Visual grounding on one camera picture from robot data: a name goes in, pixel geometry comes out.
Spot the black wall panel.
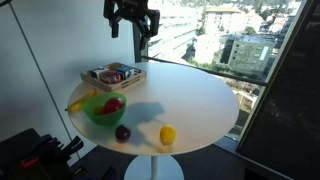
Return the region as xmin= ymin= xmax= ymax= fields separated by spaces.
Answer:
xmin=235 ymin=0 xmax=320 ymax=180

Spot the yellow toy lemon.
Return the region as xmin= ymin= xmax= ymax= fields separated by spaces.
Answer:
xmin=159 ymin=124 xmax=177 ymax=146

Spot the white and black cube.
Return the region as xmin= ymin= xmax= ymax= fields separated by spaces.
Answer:
xmin=88 ymin=66 xmax=110 ymax=80

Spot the white table pedestal base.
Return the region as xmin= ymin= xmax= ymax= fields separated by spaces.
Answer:
xmin=123 ymin=154 xmax=185 ymax=180

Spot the orange handled clamp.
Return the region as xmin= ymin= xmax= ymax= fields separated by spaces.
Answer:
xmin=20 ymin=156 xmax=41 ymax=169

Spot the red multicolour picture cube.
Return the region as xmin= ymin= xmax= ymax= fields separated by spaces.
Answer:
xmin=99 ymin=70 xmax=123 ymax=85

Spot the green plastic bowl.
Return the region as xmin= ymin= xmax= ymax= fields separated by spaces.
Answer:
xmin=82 ymin=91 xmax=128 ymax=127

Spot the red toy apple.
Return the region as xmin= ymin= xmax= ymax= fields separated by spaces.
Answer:
xmin=103 ymin=97 xmax=126 ymax=115

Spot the wooden slatted tray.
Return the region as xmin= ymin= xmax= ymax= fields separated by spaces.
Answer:
xmin=79 ymin=61 xmax=148 ymax=93

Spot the dark brown round plum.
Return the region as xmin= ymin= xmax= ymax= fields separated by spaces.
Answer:
xmin=114 ymin=124 xmax=132 ymax=144

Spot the blue picture cube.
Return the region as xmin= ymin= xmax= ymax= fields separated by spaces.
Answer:
xmin=115 ymin=65 xmax=136 ymax=80

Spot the blue handled clamp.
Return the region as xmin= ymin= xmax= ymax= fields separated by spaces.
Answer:
xmin=31 ymin=134 xmax=54 ymax=151

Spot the yellow toy banana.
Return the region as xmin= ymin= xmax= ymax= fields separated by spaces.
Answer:
xmin=64 ymin=88 xmax=98 ymax=112

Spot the dark window frame post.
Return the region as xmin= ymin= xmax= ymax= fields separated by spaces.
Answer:
xmin=131 ymin=23 xmax=149 ymax=64

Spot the dark window railing bar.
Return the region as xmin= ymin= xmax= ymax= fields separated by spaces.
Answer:
xmin=141 ymin=55 xmax=268 ymax=87

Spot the black tool rack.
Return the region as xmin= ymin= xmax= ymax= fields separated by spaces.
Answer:
xmin=0 ymin=128 xmax=85 ymax=180

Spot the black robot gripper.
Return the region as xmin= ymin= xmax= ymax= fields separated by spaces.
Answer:
xmin=103 ymin=0 xmax=161 ymax=43

